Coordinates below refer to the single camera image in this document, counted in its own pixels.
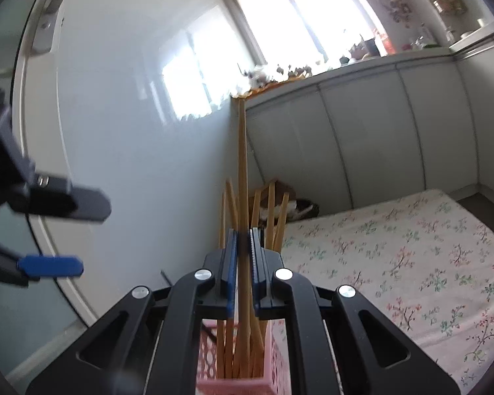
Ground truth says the floral bed sheet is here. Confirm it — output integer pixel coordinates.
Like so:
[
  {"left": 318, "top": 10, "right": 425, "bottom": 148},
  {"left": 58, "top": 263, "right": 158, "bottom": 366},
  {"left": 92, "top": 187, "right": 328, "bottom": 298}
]
[{"left": 272, "top": 189, "right": 494, "bottom": 395}]

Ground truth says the light wooden chopstick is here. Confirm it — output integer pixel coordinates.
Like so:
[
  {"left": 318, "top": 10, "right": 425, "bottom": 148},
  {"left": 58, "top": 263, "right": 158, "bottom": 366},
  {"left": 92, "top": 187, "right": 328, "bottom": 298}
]
[{"left": 235, "top": 99, "right": 252, "bottom": 379}]

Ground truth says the dark pot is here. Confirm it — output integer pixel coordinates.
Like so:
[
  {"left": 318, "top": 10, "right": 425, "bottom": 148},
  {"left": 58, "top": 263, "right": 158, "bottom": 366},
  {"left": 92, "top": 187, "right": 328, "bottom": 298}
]
[{"left": 351, "top": 39, "right": 380, "bottom": 61}]

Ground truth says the bunch of wooden chopsticks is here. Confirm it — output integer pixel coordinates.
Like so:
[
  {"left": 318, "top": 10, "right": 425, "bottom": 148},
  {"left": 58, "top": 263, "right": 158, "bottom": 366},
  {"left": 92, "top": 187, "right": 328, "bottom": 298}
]
[{"left": 217, "top": 178, "right": 291, "bottom": 380}]

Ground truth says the row of small figurines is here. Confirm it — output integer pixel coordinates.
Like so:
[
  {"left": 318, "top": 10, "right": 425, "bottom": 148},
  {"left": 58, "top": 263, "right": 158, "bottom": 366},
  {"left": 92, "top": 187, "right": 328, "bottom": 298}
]
[{"left": 239, "top": 64, "right": 314, "bottom": 91}]

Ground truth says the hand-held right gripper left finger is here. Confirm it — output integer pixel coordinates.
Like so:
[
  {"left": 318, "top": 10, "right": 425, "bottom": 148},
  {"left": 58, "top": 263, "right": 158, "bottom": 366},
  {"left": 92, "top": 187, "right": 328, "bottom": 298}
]
[{"left": 25, "top": 228, "right": 236, "bottom": 395}]

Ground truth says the pink plastic basket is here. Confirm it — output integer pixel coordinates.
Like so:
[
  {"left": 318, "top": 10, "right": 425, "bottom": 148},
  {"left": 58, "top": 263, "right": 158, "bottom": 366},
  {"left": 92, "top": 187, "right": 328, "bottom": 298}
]
[{"left": 195, "top": 320, "right": 293, "bottom": 395}]

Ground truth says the red packet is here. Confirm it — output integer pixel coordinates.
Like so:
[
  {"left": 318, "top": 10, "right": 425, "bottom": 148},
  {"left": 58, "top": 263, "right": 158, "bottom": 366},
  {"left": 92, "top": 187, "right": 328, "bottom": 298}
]
[{"left": 374, "top": 29, "right": 397, "bottom": 57}]

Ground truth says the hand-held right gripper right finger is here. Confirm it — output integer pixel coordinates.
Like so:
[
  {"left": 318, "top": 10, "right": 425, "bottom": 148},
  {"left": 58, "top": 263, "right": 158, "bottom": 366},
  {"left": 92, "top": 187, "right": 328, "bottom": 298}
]
[{"left": 249, "top": 226, "right": 462, "bottom": 395}]

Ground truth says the white framed glass door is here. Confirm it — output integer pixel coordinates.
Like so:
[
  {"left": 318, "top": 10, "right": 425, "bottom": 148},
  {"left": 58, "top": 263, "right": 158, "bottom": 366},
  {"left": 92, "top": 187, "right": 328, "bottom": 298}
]
[{"left": 0, "top": 0, "right": 101, "bottom": 383}]

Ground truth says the bright window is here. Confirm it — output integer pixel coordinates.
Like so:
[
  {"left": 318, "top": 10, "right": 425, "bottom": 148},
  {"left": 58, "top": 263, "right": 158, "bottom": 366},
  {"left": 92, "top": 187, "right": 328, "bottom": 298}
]
[{"left": 230, "top": 0, "right": 384, "bottom": 72}]

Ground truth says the dark waste bin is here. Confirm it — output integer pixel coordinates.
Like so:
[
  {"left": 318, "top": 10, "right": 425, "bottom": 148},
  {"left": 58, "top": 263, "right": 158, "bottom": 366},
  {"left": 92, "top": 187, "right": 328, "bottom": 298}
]
[{"left": 290, "top": 198, "right": 320, "bottom": 220}]

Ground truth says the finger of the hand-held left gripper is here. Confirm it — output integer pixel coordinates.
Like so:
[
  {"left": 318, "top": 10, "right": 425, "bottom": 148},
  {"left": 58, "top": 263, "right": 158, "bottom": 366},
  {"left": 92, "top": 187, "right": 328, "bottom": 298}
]
[
  {"left": 0, "top": 106, "right": 111, "bottom": 222},
  {"left": 0, "top": 235, "right": 85, "bottom": 288}
]

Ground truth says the clear glass bottle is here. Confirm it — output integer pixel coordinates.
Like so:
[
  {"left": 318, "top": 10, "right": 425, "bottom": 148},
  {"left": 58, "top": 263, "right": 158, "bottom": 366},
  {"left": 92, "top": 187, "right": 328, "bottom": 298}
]
[{"left": 416, "top": 25, "right": 439, "bottom": 48}]

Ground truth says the silver door handle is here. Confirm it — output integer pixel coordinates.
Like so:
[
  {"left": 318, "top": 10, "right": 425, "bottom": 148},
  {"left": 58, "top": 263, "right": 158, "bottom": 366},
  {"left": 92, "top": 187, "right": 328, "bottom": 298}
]
[{"left": 12, "top": 0, "right": 66, "bottom": 55}]

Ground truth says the white built-in cabinet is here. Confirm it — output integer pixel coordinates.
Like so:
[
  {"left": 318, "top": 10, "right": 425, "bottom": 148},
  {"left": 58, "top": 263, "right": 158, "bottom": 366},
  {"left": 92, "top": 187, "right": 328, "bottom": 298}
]
[{"left": 233, "top": 29, "right": 494, "bottom": 215}]

